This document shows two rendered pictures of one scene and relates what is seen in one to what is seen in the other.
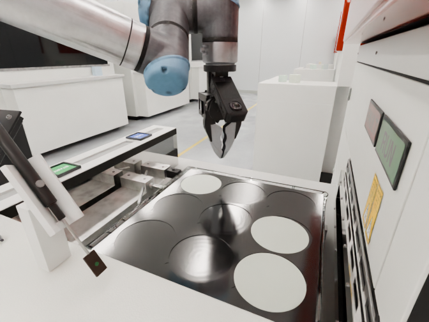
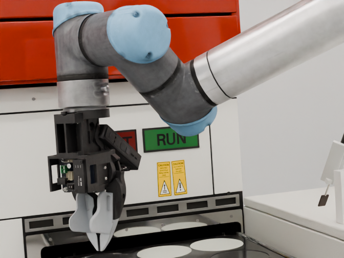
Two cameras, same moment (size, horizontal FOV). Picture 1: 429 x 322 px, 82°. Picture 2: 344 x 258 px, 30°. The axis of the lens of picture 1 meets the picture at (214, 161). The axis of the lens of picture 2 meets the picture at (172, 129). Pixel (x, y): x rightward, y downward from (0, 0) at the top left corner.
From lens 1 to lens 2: 135 cm
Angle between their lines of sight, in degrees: 125
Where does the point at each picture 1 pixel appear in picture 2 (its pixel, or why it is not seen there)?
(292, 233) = (156, 250)
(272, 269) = (207, 245)
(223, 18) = not seen: hidden behind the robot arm
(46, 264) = not seen: outside the picture
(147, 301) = (304, 210)
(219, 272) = (240, 251)
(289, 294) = (217, 240)
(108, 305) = (324, 211)
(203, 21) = not seen: hidden behind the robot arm
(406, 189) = (209, 140)
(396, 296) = (233, 170)
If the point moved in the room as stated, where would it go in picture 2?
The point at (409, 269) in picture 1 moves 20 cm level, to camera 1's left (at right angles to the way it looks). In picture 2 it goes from (233, 156) to (312, 159)
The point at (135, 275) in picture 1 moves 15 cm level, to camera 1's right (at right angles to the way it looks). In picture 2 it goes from (303, 214) to (240, 206)
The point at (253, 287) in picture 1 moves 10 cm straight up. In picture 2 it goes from (231, 244) to (228, 191)
